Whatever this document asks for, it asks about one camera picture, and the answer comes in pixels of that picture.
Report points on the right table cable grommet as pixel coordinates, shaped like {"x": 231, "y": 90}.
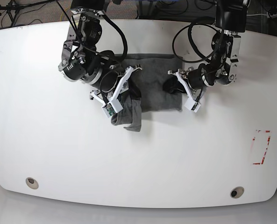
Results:
{"x": 237, "y": 192}

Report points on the black tripod stand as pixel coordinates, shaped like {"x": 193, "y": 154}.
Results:
{"x": 13, "y": 8}

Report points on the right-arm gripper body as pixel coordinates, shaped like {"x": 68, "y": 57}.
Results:
{"x": 109, "y": 99}

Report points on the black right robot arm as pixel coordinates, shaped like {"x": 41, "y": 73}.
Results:
{"x": 102, "y": 70}

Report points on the left table cable grommet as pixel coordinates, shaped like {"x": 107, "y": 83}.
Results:
{"x": 32, "y": 183}

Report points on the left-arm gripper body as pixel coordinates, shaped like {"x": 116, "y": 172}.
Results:
{"x": 194, "y": 85}

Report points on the grey T-shirt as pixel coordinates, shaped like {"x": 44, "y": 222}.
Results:
{"x": 150, "y": 82}

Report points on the table cable grommet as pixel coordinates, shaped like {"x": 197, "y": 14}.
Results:
{"x": 237, "y": 192}
{"x": 32, "y": 183}

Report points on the red tape rectangle marking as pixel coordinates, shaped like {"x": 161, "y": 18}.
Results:
{"x": 259, "y": 147}

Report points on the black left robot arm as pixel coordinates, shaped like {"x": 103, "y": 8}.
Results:
{"x": 221, "y": 65}

